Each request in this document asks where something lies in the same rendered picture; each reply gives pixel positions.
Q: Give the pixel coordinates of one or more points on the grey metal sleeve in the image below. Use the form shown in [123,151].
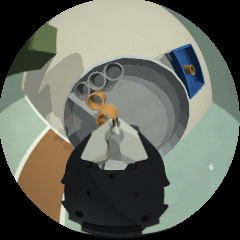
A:
[79,90]
[91,82]
[110,65]

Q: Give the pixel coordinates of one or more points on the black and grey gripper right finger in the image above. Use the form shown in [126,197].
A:
[135,148]

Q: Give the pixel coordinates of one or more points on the bronze bushing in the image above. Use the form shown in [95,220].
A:
[92,104]
[107,109]
[189,69]

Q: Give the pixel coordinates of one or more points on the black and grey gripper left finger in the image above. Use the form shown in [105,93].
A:
[94,148]

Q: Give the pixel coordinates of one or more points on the blue crate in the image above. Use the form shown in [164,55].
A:
[187,56]

